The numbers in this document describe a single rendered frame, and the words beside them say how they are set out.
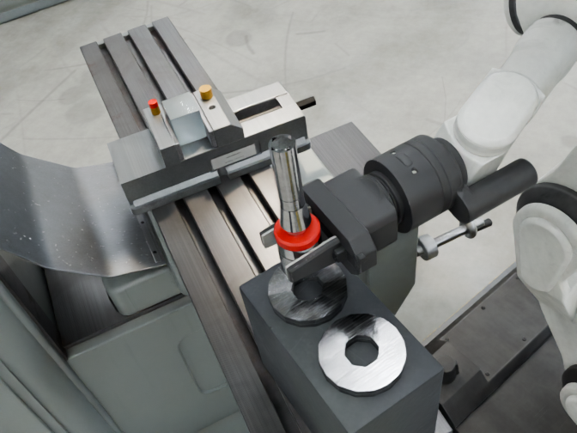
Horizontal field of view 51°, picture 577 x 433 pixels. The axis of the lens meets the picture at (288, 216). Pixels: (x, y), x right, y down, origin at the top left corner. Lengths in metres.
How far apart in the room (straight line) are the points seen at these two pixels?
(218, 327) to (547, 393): 0.66
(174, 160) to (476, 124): 0.56
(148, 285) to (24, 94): 2.29
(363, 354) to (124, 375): 0.78
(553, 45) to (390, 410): 0.46
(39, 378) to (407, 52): 2.31
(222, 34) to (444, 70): 1.17
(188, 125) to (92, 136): 1.85
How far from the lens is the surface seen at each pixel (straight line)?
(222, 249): 1.01
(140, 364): 1.34
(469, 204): 0.66
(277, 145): 0.53
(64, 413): 1.31
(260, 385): 0.86
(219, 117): 1.07
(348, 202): 0.63
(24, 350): 1.15
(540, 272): 0.95
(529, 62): 0.78
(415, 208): 0.64
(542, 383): 1.29
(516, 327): 1.31
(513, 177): 0.70
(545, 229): 0.89
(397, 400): 0.64
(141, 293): 1.18
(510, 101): 0.70
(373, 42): 3.11
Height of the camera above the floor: 1.69
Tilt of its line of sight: 48 degrees down
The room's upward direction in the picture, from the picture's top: 10 degrees counter-clockwise
